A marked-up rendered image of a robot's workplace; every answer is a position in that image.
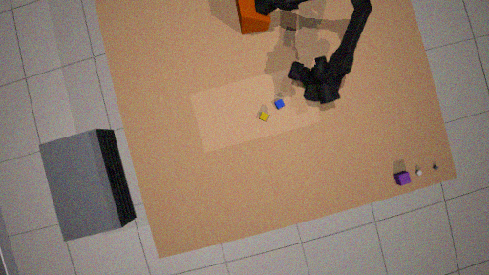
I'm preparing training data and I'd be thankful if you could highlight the blue cube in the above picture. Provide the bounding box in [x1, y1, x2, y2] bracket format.
[274, 99, 285, 109]

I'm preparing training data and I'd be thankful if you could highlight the yellow block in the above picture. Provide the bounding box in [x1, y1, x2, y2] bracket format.
[260, 112, 269, 121]

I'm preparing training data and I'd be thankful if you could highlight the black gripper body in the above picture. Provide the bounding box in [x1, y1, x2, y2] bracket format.
[288, 61, 342, 92]

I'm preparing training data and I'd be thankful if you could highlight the purple cube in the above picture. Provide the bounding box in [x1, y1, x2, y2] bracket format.
[393, 171, 411, 185]

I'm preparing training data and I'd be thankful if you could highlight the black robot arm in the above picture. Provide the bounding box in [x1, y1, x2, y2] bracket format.
[254, 0, 372, 104]

